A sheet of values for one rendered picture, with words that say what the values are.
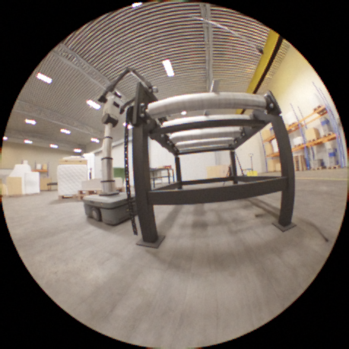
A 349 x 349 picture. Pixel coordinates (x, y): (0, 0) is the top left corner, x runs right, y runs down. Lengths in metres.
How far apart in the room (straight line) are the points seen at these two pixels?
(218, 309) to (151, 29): 8.53
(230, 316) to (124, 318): 0.30
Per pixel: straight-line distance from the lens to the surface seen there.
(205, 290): 0.46
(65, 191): 3.91
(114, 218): 1.04
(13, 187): 8.25
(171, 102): 0.67
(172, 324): 0.41
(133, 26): 8.24
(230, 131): 1.25
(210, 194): 0.53
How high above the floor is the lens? 0.40
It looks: 2 degrees up
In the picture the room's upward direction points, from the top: 5 degrees counter-clockwise
